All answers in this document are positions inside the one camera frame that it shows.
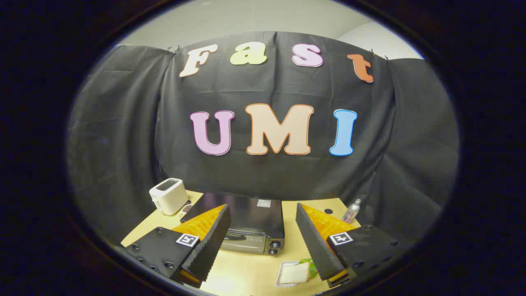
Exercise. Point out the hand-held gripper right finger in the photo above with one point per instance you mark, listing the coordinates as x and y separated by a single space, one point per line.
314 242

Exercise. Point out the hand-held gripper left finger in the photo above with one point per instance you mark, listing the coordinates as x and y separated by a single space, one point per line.
211 240

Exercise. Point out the white bread lettuce sandwich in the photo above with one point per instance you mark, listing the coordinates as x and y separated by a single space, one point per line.
296 273

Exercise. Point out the black toaster oven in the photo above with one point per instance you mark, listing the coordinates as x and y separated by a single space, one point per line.
254 213

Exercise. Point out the white pop-up toaster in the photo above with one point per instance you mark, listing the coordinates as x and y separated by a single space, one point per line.
166 197

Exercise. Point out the small printed packet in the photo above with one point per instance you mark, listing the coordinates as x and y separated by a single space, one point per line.
185 210

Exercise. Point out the silver bottle with pink label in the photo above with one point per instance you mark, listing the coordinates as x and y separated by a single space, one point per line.
351 213

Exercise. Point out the white plastic tray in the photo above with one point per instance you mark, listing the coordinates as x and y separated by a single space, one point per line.
279 282

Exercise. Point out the black backdrop cloth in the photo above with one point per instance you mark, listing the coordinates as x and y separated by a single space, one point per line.
123 144

